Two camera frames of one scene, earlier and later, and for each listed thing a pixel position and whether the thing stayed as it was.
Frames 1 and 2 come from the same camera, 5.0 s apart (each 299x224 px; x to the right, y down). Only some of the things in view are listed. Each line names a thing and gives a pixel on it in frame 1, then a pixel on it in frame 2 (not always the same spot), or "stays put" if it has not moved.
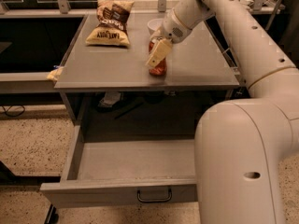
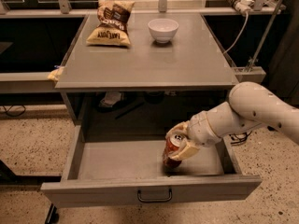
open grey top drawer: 114,174 stays put
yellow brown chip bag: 113,29 stays put
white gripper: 170,26 -> 199,129
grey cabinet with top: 112,85 stays put
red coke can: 161,68 -> 170,164
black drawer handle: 154,201 stays put
